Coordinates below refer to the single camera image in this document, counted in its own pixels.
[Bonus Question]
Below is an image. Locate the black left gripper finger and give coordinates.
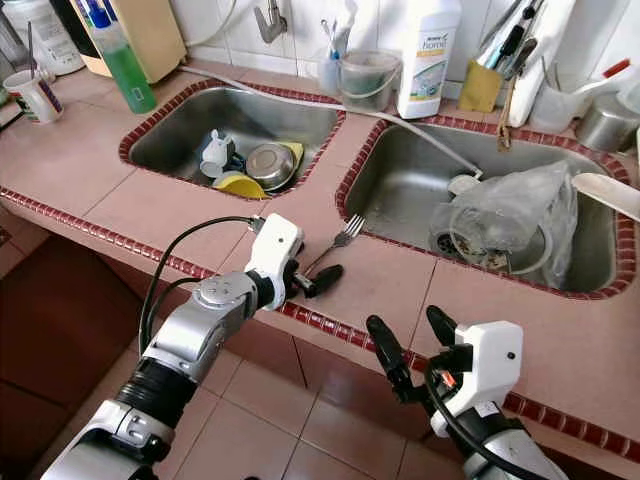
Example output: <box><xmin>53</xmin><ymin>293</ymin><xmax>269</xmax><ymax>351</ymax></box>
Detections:
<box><xmin>308</xmin><ymin>263</ymin><xmax>346</xmax><ymax>299</ymax></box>

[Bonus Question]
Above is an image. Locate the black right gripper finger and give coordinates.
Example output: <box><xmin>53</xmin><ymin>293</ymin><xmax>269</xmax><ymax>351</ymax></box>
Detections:
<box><xmin>425</xmin><ymin>305</ymin><xmax>463</xmax><ymax>349</ymax></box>
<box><xmin>365</xmin><ymin>314</ymin><xmax>423</xmax><ymax>406</ymax></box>

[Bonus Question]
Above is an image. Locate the metal fork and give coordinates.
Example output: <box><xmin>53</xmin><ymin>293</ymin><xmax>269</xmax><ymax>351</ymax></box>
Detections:
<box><xmin>305</xmin><ymin>213</ymin><xmax>366</xmax><ymax>273</ymax></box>

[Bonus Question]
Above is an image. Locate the yellow plastic bowl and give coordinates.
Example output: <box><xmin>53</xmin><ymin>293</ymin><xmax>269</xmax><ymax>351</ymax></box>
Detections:
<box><xmin>215</xmin><ymin>172</ymin><xmax>269</xmax><ymax>199</ymax></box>

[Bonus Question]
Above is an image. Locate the blue mug white figure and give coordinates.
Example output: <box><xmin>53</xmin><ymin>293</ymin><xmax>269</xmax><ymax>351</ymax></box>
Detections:
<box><xmin>198</xmin><ymin>130</ymin><xmax>241</xmax><ymax>181</ymax></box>

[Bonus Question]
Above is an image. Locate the large steel sink basin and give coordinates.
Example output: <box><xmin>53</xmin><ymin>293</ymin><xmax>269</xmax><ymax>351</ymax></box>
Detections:
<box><xmin>338</xmin><ymin>115</ymin><xmax>639</xmax><ymax>301</ymax></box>

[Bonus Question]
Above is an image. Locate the clear plastic bag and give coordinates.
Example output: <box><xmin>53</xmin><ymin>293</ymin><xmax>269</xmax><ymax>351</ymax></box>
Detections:
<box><xmin>430</xmin><ymin>160</ymin><xmax>579</xmax><ymax>279</ymax></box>

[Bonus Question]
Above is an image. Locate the small steel sink basin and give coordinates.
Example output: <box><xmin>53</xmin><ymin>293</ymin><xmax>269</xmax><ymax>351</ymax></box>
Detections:
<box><xmin>117</xmin><ymin>80</ymin><xmax>346</xmax><ymax>201</ymax></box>

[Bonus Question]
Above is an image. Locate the clear container green scrubber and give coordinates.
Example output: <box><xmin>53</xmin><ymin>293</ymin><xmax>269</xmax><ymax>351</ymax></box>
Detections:
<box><xmin>338</xmin><ymin>50</ymin><xmax>403</xmax><ymax>113</ymax></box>

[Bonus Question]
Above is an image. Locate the clear plastic toothbrush cup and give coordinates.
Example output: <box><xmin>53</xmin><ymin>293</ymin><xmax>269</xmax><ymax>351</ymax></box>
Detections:
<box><xmin>315</xmin><ymin>45</ymin><xmax>351</xmax><ymax>96</ymax></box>

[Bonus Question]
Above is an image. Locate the white plastic spatula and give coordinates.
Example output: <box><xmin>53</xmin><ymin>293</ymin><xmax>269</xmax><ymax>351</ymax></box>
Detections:
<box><xmin>570</xmin><ymin>172</ymin><xmax>640</xmax><ymax>223</ymax></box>

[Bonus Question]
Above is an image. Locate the white detergent bottle yellow cap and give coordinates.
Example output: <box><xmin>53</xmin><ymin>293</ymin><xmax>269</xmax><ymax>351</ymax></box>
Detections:
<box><xmin>395</xmin><ymin>0</ymin><xmax>463</xmax><ymax>121</ymax></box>

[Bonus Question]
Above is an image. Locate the blue white toothbrush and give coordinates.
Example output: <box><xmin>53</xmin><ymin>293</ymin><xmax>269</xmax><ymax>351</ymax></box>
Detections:
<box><xmin>322</xmin><ymin>18</ymin><xmax>343</xmax><ymax>61</ymax></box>

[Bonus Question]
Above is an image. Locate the mustard yellow sponge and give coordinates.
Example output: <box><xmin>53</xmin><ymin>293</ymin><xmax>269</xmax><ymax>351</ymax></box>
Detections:
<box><xmin>457</xmin><ymin>57</ymin><xmax>506</xmax><ymax>114</ymax></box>

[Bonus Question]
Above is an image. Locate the clear plastic jug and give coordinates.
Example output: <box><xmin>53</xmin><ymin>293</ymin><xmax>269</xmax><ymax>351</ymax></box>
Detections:
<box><xmin>530</xmin><ymin>60</ymin><xmax>631</xmax><ymax>133</ymax></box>

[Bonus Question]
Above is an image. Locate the white toothpaste tube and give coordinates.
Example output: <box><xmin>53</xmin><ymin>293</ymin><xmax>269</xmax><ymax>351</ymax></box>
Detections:
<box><xmin>335</xmin><ymin>0</ymin><xmax>361</xmax><ymax>51</ymax></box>

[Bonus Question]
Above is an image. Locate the steel cup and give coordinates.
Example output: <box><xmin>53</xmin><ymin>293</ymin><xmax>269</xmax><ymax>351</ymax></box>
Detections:
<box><xmin>575</xmin><ymin>92</ymin><xmax>640</xmax><ymax>153</ymax></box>

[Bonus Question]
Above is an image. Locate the green dish soap bottle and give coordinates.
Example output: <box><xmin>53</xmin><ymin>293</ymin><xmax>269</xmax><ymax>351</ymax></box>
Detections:
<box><xmin>88</xmin><ymin>0</ymin><xmax>159</xmax><ymax>114</ymax></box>

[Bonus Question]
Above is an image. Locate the beige water ionizer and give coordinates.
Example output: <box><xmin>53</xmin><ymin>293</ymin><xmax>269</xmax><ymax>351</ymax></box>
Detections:
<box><xmin>65</xmin><ymin>0</ymin><xmax>186</xmax><ymax>83</ymax></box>

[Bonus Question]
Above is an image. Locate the chrome sink faucet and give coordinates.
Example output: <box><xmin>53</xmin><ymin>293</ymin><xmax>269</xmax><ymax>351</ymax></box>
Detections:
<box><xmin>475</xmin><ymin>0</ymin><xmax>551</xmax><ymax>151</ymax></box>

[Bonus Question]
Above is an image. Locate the white mug with print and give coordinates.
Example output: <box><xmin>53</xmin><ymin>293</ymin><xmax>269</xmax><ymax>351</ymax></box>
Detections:
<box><xmin>3</xmin><ymin>68</ymin><xmax>64</xmax><ymax>126</ymax></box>

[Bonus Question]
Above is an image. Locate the white bottle green cap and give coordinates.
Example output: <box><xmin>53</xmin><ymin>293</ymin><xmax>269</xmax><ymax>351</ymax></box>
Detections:
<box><xmin>505</xmin><ymin>0</ymin><xmax>576</xmax><ymax>129</ymax></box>

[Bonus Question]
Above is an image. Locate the clear plastic tub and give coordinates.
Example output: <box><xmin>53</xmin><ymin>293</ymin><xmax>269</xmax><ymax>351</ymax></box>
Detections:
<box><xmin>615</xmin><ymin>75</ymin><xmax>640</xmax><ymax>116</ymax></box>

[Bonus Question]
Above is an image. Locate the metal spoon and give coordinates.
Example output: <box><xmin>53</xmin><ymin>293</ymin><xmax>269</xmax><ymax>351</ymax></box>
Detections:
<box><xmin>25</xmin><ymin>20</ymin><xmax>41</xmax><ymax>79</ymax></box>

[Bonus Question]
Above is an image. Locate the white jar green band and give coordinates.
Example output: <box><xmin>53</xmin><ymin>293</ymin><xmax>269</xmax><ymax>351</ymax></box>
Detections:
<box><xmin>5</xmin><ymin>0</ymin><xmax>83</xmax><ymax>76</ymax></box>

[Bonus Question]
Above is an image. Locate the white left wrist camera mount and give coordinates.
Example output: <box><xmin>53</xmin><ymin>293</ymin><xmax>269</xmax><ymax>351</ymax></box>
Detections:
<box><xmin>245</xmin><ymin>213</ymin><xmax>306</xmax><ymax>309</ymax></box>

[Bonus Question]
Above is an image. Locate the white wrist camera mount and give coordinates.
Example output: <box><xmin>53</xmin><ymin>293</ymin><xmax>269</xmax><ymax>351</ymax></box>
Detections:
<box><xmin>440</xmin><ymin>320</ymin><xmax>524</xmax><ymax>441</ymax></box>
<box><xmin>245</xmin><ymin>213</ymin><xmax>306</xmax><ymax>309</ymax></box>

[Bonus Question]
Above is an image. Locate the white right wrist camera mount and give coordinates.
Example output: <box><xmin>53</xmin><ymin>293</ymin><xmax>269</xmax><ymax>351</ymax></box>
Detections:
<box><xmin>440</xmin><ymin>320</ymin><xmax>524</xmax><ymax>441</ymax></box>

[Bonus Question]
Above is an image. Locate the white water hose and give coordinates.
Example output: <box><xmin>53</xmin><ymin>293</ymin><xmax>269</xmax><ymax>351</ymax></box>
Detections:
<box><xmin>175</xmin><ymin>65</ymin><xmax>486</xmax><ymax>196</ymax></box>

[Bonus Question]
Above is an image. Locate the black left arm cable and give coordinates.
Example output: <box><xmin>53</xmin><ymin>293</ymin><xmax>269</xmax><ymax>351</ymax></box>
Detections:
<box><xmin>138</xmin><ymin>215</ymin><xmax>266</xmax><ymax>356</ymax></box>

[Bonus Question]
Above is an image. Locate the steel wall tap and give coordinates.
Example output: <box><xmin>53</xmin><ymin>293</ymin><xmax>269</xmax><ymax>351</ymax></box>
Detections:
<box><xmin>255</xmin><ymin>0</ymin><xmax>286</xmax><ymax>46</ymax></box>

